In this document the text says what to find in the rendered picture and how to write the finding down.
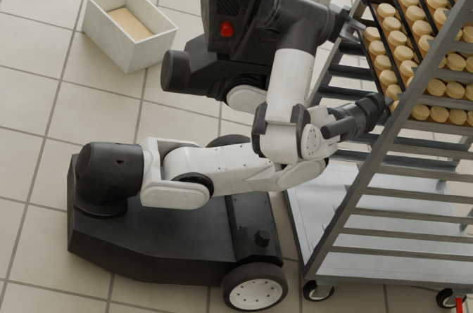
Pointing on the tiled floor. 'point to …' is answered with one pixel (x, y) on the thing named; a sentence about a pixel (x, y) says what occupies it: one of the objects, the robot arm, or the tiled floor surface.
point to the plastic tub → (128, 27)
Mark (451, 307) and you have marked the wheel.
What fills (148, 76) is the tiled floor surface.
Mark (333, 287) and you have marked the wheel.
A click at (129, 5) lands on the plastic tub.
